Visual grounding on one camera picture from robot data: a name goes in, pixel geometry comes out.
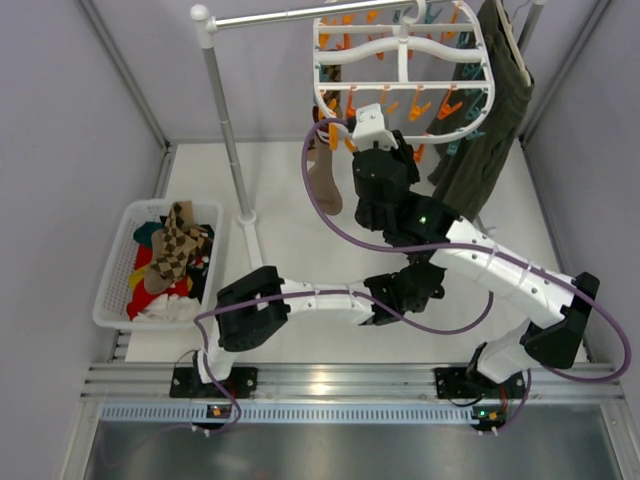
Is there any brown tan argyle sock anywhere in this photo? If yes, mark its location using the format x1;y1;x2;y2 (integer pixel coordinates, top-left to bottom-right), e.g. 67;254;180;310
144;201;213;295

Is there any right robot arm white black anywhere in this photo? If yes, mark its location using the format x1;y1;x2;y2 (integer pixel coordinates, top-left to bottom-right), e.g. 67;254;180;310
352;127;600;388

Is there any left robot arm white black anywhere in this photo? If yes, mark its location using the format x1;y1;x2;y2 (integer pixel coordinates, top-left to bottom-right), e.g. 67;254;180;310
194;262;445;384

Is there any white oval clip hanger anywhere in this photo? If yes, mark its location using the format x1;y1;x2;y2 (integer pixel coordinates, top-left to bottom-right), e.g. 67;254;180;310
312;1;496;151

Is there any white clothes hanger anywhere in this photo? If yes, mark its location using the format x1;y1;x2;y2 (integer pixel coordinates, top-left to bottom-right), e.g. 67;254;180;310
494;0;532;87

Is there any pile of socks in basket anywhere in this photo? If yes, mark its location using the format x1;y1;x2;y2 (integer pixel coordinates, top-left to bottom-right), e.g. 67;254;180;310
126;222;215;322

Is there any tan striped sock inner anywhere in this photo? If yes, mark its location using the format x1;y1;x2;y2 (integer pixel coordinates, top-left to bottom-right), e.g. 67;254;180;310
307;126;343;216

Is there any olive green hanging garment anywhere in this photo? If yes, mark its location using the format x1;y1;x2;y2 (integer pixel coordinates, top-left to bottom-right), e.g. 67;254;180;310
428;1;535;221

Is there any argyle sock right inner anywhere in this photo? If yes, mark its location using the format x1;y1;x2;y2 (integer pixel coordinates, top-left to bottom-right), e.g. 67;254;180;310
319;65;341;83

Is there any white laundry basket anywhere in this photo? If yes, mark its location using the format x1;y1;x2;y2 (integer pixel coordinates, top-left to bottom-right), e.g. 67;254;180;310
92;199;225;331

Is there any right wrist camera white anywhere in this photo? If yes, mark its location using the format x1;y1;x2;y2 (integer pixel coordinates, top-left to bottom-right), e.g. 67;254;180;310
352;103;398;151

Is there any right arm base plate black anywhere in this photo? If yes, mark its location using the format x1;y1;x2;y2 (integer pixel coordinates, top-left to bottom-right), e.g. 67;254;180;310
434;367;526;400

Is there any clothes rack metal frame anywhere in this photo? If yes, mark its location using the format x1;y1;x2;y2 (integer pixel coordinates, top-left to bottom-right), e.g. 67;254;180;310
188;0;549;271

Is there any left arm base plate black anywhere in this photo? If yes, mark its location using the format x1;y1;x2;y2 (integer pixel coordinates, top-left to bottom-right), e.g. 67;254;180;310
169;367;258;399

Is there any aluminium mounting rail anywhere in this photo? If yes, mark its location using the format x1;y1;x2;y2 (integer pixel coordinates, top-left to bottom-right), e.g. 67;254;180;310
80;363;625;404

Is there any slotted cable duct grey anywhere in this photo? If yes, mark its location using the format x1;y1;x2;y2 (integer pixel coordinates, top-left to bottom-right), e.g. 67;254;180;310
100;402;479;425

